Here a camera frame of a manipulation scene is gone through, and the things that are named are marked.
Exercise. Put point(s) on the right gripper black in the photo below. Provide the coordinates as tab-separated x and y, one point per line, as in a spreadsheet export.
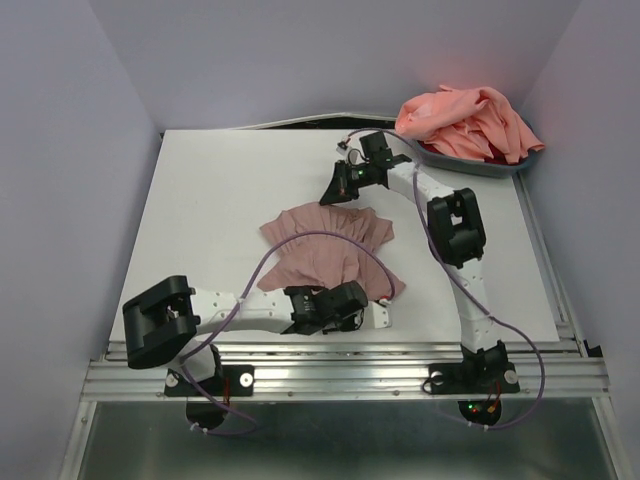
339	189

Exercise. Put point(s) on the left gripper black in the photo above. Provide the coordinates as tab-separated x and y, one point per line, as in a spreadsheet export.
354	322

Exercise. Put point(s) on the dusty pink pleated skirt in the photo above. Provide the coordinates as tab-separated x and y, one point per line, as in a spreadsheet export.
334	248

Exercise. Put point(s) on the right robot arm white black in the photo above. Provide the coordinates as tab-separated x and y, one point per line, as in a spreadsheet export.
456	237

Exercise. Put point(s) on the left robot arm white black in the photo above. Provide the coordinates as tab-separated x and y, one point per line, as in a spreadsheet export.
170	324

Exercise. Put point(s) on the salmon orange skirt pile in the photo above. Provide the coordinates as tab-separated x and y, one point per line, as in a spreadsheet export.
463	122

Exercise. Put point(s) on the red garment in basket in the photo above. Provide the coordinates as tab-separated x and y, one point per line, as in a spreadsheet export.
496	157

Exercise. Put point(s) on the blue grey plastic basket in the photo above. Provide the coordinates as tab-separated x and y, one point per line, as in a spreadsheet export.
473	167

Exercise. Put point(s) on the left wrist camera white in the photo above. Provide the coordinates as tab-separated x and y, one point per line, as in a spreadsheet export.
375	317

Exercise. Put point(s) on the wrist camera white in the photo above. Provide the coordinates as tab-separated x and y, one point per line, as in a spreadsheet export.
375	317
350	154

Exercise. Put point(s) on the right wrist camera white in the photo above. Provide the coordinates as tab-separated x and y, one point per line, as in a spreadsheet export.
350	154

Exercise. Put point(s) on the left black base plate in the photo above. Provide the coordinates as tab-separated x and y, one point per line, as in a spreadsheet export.
233	381

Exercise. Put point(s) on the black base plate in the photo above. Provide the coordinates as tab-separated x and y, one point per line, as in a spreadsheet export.
233	381
465	379

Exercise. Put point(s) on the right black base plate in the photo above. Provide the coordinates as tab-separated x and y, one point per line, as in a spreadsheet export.
465	379

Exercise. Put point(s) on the aluminium rail frame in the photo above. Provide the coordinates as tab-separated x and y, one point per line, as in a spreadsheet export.
357	411

